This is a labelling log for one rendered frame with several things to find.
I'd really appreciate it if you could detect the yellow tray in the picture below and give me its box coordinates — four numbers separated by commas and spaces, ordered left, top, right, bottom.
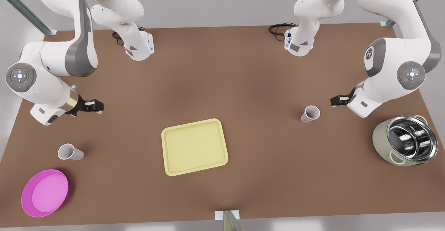
161, 118, 229, 176

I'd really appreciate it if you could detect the white cup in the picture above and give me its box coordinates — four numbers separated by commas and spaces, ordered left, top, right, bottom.
58, 143, 84, 161
301, 105, 321, 124

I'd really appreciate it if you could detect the green steel pot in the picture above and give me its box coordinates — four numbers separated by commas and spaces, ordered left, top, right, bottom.
372, 115, 439, 167

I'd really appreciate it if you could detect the pink plate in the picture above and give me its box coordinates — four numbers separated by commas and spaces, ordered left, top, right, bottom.
21, 169, 70, 218

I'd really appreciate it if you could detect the black cable loop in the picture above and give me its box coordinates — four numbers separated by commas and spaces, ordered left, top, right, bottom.
112, 26, 146, 46
268, 23, 297, 42

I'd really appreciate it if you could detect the silver frame post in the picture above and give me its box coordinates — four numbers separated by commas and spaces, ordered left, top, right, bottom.
380, 0, 437, 27
0, 0, 58, 36
215, 210, 244, 231

